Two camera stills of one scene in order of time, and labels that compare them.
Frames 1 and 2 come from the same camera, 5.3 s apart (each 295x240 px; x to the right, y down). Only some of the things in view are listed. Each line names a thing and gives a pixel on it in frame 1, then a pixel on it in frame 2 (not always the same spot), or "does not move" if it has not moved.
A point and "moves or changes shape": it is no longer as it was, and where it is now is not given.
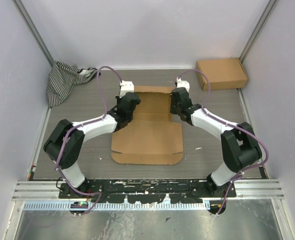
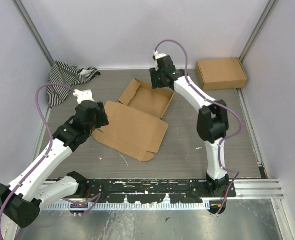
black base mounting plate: x=148 y=191 does not move
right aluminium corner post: x=257 y=29 does not move
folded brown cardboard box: x=223 y=73 does not move
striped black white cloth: x=62 y=78 does not move
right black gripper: x=172 y=110 -> x=156 y=83
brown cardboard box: x=150 y=137 moves or changes shape
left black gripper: x=118 y=100 -> x=103 y=120
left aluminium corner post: x=19 y=5 does not move
